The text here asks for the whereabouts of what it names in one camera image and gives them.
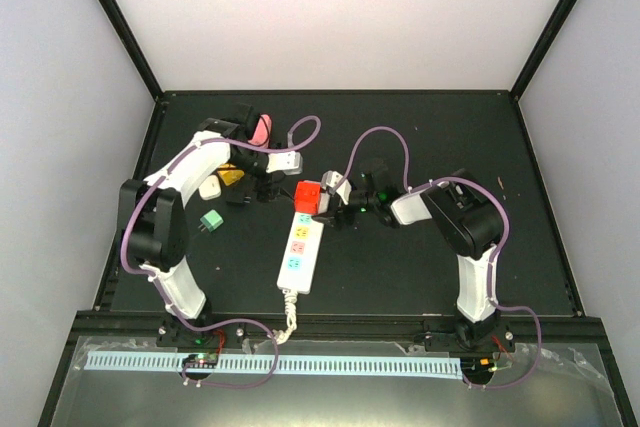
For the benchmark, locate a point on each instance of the white long power strip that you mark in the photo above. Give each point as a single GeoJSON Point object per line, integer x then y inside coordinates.
{"type": "Point", "coordinates": [300, 255]}

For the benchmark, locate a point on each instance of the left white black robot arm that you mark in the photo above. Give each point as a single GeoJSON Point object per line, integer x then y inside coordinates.
{"type": "Point", "coordinates": [152, 221]}

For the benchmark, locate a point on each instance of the yellow cube socket adapter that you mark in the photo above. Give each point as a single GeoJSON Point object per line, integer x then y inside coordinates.
{"type": "Point", "coordinates": [229, 174]}

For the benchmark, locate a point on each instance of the white slotted cable duct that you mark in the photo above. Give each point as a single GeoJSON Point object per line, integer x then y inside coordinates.
{"type": "Point", "coordinates": [305, 365]}

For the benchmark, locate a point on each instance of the pink triangular power strip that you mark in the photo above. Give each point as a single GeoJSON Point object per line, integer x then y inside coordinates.
{"type": "Point", "coordinates": [262, 133]}

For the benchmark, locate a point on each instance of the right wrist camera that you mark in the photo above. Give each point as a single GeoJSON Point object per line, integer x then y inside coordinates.
{"type": "Point", "coordinates": [334, 183]}

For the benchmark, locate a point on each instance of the red cube socket adapter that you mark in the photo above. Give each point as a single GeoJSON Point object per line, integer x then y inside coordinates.
{"type": "Point", "coordinates": [307, 197]}

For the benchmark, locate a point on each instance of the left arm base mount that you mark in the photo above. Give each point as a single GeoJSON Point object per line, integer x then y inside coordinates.
{"type": "Point", "coordinates": [172, 333]}

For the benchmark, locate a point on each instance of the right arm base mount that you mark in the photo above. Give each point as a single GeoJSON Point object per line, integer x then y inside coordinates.
{"type": "Point", "coordinates": [453, 334]}

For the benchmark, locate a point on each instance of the green white plug adapter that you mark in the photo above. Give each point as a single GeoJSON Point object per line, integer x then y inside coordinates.
{"type": "Point", "coordinates": [210, 221]}

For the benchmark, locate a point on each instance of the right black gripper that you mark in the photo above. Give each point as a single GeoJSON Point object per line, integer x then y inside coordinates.
{"type": "Point", "coordinates": [335, 218]}

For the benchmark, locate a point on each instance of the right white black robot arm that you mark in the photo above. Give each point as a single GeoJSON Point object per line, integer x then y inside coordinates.
{"type": "Point", "coordinates": [468, 220]}

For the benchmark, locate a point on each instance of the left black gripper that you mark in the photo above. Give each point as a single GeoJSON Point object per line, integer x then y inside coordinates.
{"type": "Point", "coordinates": [269, 194]}

